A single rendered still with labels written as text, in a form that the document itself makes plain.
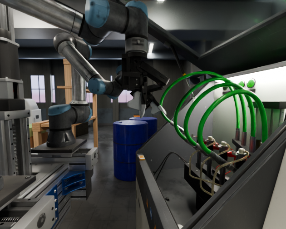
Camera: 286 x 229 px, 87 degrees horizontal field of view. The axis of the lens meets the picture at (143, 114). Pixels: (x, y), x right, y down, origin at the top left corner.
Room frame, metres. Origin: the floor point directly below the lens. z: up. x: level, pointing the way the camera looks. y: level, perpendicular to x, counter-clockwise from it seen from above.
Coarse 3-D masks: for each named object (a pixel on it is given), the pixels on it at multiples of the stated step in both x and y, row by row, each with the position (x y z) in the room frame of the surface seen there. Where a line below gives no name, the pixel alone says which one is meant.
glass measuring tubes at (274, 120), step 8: (256, 104) 0.68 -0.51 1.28; (264, 104) 0.64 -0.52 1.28; (272, 104) 0.61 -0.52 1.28; (280, 104) 0.58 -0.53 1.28; (256, 112) 0.70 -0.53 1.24; (272, 112) 0.63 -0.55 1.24; (280, 112) 0.60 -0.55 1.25; (256, 120) 0.70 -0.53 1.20; (272, 120) 0.63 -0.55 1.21; (280, 120) 0.60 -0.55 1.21; (256, 128) 0.68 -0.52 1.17; (272, 128) 0.61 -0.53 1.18; (256, 136) 0.67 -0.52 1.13; (256, 144) 0.67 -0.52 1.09
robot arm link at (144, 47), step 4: (128, 40) 0.49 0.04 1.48; (132, 40) 0.49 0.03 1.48; (136, 40) 0.49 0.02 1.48; (140, 40) 0.49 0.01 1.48; (144, 40) 0.49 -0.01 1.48; (128, 44) 0.49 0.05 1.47; (132, 44) 0.49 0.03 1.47; (136, 44) 0.49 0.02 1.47; (140, 44) 0.49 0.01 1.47; (144, 44) 0.49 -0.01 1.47; (128, 48) 0.49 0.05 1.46; (132, 48) 0.49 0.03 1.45; (136, 48) 0.48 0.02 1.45; (140, 48) 0.49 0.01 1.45; (144, 48) 0.49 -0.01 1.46; (128, 52) 0.50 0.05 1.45; (144, 52) 0.50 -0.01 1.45
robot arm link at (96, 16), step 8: (88, 0) 0.42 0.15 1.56; (96, 0) 0.41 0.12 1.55; (104, 0) 0.43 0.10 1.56; (88, 8) 0.43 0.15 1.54; (96, 8) 0.41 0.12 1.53; (104, 8) 0.42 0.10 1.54; (112, 8) 0.44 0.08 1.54; (120, 8) 0.45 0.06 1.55; (88, 16) 0.43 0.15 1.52; (96, 16) 0.42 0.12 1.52; (104, 16) 0.43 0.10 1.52; (112, 16) 0.44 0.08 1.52; (120, 16) 0.45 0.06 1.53; (128, 16) 0.46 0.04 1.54; (88, 24) 0.46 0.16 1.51; (96, 24) 0.44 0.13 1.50; (104, 24) 0.45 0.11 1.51; (112, 24) 0.45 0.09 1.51; (120, 24) 0.46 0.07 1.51; (96, 32) 0.50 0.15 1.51; (104, 32) 0.49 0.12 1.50; (120, 32) 0.49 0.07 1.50
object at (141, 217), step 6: (138, 186) 0.85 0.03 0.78; (138, 192) 0.85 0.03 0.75; (138, 198) 0.85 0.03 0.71; (138, 204) 0.85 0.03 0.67; (138, 210) 0.85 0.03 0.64; (144, 210) 0.66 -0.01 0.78; (138, 216) 0.85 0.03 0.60; (144, 216) 0.65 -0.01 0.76; (138, 222) 0.85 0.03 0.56; (144, 222) 0.65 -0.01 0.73; (138, 228) 0.85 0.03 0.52; (144, 228) 0.65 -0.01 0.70
